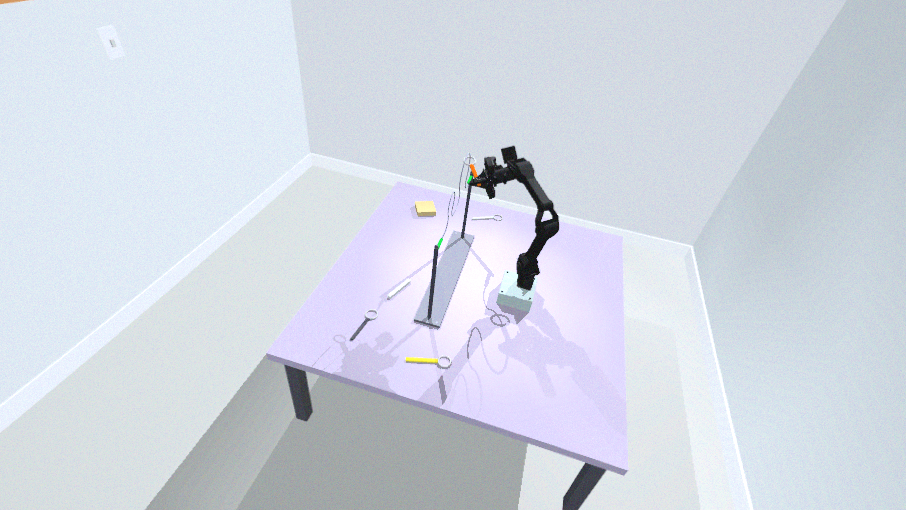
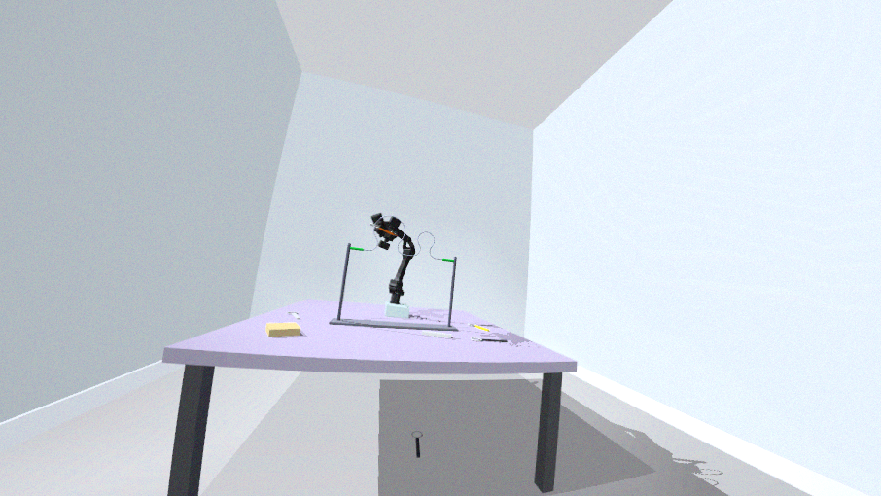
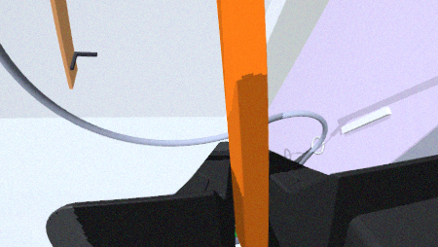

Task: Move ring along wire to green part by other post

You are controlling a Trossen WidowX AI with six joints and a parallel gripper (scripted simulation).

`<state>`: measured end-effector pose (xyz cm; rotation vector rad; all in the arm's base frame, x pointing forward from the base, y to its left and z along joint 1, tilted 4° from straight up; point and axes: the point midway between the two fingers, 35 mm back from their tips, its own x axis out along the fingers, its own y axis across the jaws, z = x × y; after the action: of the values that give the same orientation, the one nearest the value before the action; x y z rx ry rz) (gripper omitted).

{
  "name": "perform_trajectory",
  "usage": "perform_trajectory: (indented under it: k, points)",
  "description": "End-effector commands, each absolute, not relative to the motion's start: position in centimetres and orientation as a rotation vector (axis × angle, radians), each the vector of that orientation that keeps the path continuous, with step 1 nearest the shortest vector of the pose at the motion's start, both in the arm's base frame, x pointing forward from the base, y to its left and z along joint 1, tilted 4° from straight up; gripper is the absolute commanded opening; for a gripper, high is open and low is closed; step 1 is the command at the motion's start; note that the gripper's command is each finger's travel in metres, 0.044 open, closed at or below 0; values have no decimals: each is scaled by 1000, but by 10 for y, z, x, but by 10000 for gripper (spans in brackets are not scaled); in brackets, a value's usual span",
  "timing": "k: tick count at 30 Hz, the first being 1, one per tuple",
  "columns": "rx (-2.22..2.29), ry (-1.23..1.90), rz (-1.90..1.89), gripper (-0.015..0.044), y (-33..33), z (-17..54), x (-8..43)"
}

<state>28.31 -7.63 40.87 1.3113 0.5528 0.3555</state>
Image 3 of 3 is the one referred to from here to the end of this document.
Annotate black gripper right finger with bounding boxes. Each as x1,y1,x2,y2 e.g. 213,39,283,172
268,150,438,247

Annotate orange handle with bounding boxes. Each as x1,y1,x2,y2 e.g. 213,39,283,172
216,0,270,247

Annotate white rectangular bar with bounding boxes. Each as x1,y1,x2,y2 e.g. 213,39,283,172
341,107,391,133

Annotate dark grey flat bar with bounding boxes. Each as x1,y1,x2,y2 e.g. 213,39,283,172
294,136,324,163

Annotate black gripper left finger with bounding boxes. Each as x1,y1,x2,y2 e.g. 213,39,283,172
45,141,236,247

